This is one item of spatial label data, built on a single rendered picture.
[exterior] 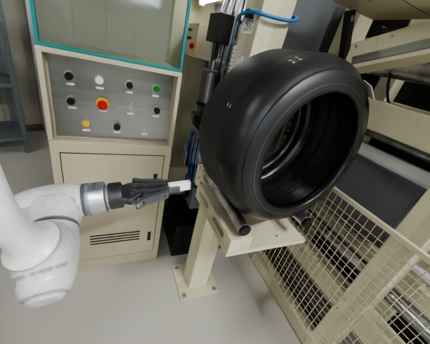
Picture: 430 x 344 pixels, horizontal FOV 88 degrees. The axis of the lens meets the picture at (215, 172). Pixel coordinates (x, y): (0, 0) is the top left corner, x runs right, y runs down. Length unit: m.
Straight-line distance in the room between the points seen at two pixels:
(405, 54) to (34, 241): 1.11
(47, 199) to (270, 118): 0.57
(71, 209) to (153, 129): 0.69
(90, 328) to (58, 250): 1.04
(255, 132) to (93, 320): 1.34
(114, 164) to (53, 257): 0.75
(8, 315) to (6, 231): 1.22
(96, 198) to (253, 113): 0.45
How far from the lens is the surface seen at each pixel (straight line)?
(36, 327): 1.64
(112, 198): 0.66
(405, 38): 1.03
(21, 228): 0.52
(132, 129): 1.21
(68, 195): 0.66
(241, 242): 0.80
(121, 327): 1.55
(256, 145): 0.57
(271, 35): 0.96
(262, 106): 0.57
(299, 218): 0.94
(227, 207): 0.82
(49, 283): 0.56
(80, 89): 1.17
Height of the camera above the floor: 1.39
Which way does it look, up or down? 28 degrees down
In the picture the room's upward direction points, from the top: 14 degrees clockwise
